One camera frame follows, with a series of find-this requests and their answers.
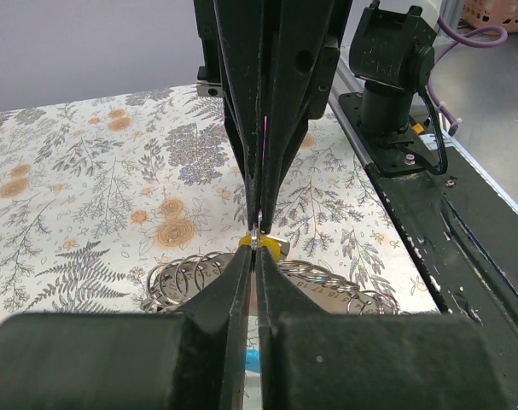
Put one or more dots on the grey keyring with blue handle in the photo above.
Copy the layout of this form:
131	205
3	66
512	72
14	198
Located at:
309	333

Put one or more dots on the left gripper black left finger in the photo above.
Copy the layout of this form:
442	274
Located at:
88	361

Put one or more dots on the yellow key tag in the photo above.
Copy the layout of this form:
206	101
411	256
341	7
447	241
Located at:
279	248

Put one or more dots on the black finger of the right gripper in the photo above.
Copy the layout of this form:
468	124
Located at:
302	28
240	41

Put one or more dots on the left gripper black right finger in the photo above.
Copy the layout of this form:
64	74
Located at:
448	367

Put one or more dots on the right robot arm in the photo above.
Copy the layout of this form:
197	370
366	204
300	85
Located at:
392	50

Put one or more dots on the floral table mat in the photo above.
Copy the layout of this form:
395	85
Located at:
94	195

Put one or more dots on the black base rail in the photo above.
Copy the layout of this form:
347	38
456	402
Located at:
461	230

